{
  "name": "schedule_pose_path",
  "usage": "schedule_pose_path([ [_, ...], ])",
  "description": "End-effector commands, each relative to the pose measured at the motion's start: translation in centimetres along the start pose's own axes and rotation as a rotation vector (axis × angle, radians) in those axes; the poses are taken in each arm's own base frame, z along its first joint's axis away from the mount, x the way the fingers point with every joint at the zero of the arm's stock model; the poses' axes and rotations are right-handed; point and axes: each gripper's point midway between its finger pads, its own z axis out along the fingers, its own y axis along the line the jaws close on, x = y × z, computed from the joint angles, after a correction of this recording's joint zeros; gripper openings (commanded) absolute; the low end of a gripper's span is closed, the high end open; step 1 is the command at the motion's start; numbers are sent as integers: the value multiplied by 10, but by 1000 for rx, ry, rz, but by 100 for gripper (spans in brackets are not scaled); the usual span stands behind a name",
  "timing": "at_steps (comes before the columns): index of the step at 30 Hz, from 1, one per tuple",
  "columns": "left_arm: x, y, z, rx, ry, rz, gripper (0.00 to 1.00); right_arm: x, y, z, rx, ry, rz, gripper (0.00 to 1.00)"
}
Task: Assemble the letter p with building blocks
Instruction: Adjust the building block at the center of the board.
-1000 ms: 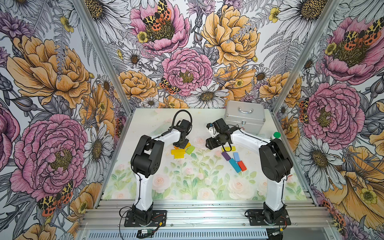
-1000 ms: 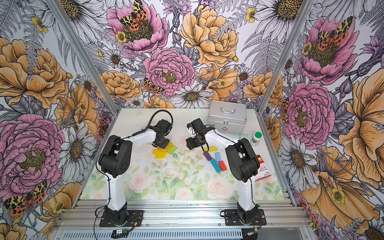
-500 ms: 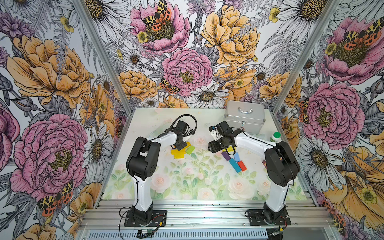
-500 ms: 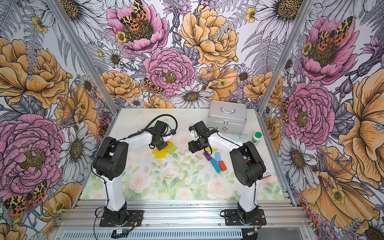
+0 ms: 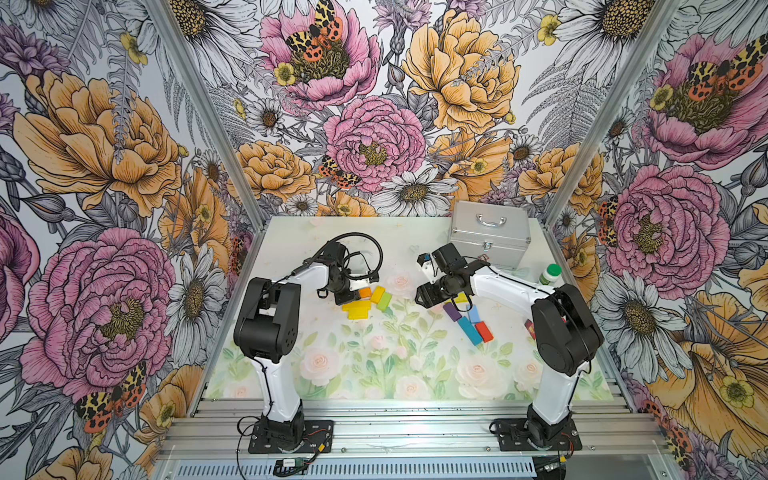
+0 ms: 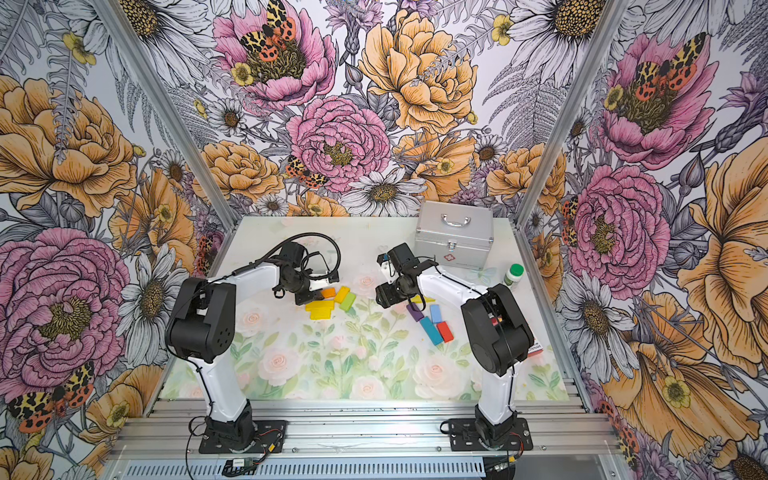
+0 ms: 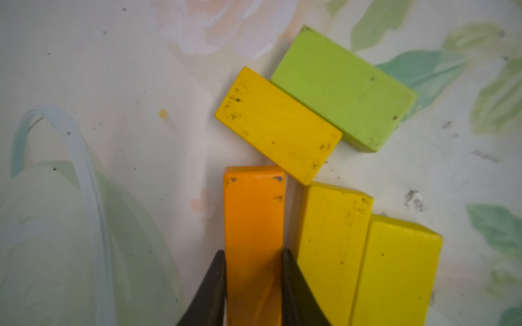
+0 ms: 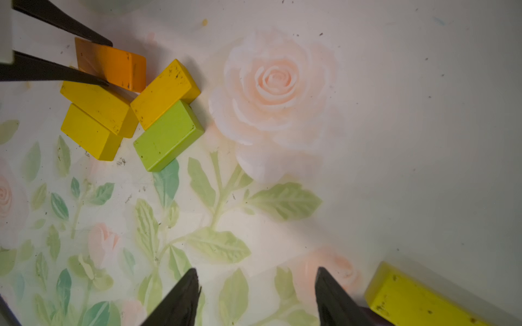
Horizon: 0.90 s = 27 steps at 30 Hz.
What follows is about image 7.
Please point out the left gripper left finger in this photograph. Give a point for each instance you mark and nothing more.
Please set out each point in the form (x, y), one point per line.
(208, 304)

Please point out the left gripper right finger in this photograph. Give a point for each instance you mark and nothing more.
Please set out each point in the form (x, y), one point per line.
(299, 306)

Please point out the yellow long block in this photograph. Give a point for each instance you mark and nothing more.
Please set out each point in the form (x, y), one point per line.
(397, 273)
(330, 243)

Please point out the orange block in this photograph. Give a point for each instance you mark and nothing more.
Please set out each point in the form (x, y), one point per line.
(254, 205)

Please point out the yellow small block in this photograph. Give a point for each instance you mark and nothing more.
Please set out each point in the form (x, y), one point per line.
(278, 126)

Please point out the lime green block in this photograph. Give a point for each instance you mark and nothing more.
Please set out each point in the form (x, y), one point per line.
(362, 101)

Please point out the clear glass bowl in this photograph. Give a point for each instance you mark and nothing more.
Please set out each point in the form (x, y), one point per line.
(76, 247)

